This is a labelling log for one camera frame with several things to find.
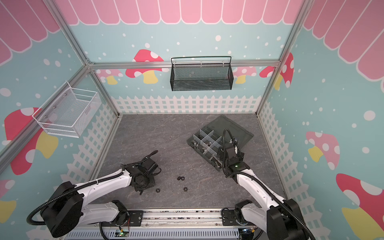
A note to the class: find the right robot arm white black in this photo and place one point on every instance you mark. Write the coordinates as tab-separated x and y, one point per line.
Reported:
281	219

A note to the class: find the dark green compartment organizer box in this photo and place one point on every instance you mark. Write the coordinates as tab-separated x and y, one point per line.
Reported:
208	141

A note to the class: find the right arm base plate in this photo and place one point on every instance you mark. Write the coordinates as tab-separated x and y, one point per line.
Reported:
232	218

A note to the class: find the black wire mesh basket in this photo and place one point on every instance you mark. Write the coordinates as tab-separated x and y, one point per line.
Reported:
209	73

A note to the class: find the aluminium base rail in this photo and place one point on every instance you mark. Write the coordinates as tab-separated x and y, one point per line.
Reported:
192	217

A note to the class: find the white slotted cable duct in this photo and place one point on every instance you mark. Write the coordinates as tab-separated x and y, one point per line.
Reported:
173	234

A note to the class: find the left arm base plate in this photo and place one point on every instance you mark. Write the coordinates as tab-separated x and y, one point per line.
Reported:
130	218

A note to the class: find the white wire mesh basket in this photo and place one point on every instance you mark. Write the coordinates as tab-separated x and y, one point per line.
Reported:
69	112

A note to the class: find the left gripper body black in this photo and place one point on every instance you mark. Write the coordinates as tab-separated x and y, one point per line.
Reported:
148	182

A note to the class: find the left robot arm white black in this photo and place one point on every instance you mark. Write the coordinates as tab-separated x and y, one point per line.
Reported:
71	205

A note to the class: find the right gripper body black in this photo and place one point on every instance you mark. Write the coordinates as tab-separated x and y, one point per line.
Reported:
226	153

